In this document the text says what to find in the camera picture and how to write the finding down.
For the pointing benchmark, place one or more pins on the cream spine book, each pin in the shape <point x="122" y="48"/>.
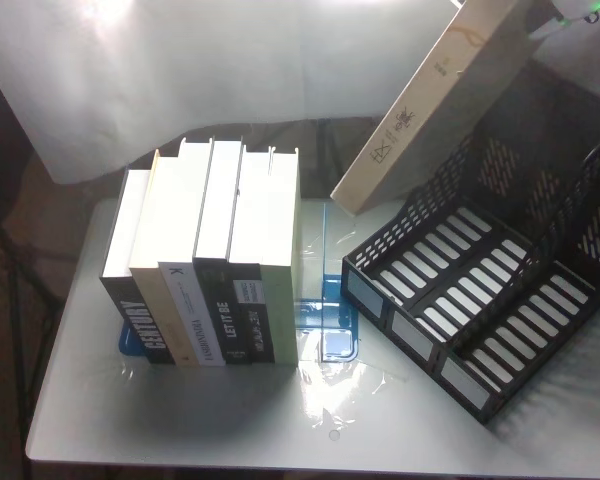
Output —
<point x="155" y="215"/>

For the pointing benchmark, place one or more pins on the black book white label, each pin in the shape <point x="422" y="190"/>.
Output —
<point x="250" y="210"/>

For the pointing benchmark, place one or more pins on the light green book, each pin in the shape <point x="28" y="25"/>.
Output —
<point x="280" y="320"/>

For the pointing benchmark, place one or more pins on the black Let It Be book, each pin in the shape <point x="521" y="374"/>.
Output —
<point x="220" y="200"/>

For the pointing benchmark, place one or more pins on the white backdrop cloth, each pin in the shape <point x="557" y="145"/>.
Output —
<point x="180" y="75"/>

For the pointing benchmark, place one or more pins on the black plastic file rack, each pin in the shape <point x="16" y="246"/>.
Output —
<point x="430" y="350"/>

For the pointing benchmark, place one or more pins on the clear plastic film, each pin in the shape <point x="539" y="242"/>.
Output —
<point x="350" y="390"/>

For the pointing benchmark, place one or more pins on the white Fashion India book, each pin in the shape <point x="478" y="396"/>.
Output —
<point x="190" y="210"/>

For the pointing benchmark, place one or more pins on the black Century book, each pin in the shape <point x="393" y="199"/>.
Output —
<point x="125" y="225"/>

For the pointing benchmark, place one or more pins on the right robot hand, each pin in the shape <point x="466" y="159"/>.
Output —
<point x="575" y="7"/>

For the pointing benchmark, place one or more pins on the beige book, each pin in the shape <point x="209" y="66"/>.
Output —
<point x="430" y="100"/>

